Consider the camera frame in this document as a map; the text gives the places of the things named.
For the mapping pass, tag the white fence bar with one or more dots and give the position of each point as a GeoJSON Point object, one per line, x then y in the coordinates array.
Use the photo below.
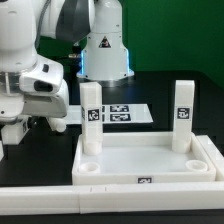
{"type": "Point", "coordinates": [111, 198]}
{"type": "Point", "coordinates": [214, 154]}

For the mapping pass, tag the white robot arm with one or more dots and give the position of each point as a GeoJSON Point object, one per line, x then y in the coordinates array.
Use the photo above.
{"type": "Point", "coordinates": [23, 22]}

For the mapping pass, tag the white marker sheet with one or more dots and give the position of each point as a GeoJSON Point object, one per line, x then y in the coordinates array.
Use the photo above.
{"type": "Point", "coordinates": [114, 114]}

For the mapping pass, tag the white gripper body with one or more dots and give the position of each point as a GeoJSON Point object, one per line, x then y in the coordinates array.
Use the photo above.
{"type": "Point", "coordinates": [36, 91]}

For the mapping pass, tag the white desk top tray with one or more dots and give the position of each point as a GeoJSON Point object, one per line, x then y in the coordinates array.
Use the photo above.
{"type": "Point", "coordinates": [142, 157]}

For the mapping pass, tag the white front fence bar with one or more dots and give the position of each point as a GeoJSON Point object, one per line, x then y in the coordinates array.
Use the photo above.
{"type": "Point", "coordinates": [111, 198]}

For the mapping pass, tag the white block left edge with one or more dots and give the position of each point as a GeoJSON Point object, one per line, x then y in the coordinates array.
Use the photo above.
{"type": "Point", "coordinates": [1, 151]}

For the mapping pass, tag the white right fence bar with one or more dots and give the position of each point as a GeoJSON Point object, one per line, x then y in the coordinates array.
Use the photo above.
{"type": "Point", "coordinates": [214, 154]}

